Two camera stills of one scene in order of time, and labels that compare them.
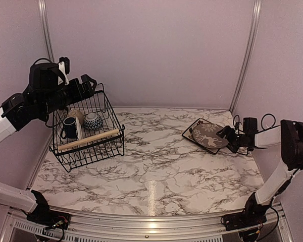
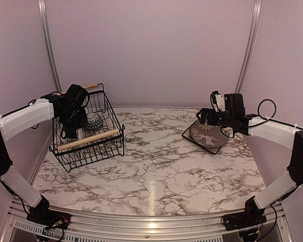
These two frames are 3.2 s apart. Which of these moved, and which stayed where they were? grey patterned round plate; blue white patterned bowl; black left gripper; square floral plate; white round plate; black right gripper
Moved: black right gripper; black left gripper
Stayed: square floral plate; grey patterned round plate; white round plate; blue white patterned bowl
